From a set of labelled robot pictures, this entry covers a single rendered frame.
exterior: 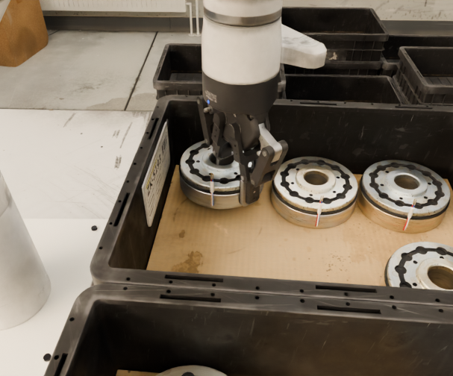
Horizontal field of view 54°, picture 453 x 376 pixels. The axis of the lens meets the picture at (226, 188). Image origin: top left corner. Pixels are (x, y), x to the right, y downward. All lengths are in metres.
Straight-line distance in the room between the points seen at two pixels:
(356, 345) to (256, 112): 0.22
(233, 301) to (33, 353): 0.27
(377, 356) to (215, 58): 0.28
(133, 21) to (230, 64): 3.09
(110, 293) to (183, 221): 0.21
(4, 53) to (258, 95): 2.79
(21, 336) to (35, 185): 0.37
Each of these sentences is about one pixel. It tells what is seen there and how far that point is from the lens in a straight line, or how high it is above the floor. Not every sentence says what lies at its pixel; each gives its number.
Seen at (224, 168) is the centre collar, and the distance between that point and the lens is 0.52.
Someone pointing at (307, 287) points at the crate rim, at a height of 0.93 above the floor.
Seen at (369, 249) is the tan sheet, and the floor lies 0.83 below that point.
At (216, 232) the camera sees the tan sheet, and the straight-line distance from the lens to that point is 0.52.
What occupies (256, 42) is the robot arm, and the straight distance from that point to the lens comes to 0.40.
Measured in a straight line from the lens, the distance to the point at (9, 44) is 3.10.
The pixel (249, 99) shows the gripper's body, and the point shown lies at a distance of 0.42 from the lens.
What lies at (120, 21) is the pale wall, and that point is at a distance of 3.51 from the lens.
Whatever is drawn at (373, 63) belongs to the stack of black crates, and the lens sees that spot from 1.84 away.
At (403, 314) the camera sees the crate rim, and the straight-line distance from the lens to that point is 0.35.
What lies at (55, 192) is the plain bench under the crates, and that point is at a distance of 0.83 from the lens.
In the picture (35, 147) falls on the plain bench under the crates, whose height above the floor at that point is 0.70.
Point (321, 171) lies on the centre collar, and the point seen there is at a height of 0.87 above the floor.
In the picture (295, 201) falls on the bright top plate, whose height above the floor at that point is 0.86.
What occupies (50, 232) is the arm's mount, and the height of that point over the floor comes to 0.77.
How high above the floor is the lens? 1.20
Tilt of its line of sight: 40 degrees down
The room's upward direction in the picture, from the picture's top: straight up
